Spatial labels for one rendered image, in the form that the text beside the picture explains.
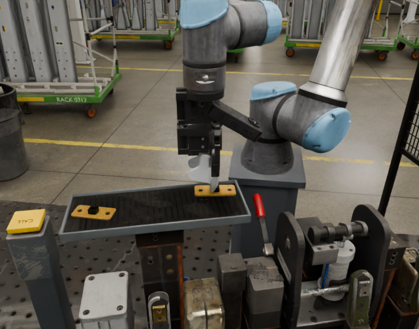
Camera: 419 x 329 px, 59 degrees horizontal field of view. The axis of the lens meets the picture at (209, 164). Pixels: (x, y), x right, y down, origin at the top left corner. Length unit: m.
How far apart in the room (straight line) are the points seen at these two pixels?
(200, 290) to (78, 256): 0.76
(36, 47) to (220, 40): 4.32
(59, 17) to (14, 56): 0.74
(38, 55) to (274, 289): 4.42
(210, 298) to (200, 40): 0.44
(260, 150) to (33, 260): 0.60
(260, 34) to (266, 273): 0.45
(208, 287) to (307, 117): 0.43
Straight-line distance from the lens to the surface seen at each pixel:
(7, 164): 3.42
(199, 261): 1.32
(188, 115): 0.67
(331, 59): 0.89
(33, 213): 0.84
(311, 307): 0.87
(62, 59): 4.78
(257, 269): 0.77
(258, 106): 0.97
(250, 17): 0.67
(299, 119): 0.89
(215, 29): 0.62
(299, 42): 7.18
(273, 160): 1.01
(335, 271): 0.83
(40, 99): 4.56
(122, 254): 1.38
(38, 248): 0.83
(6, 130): 3.31
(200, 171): 0.71
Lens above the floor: 1.62
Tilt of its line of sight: 29 degrees down
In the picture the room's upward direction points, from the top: straight up
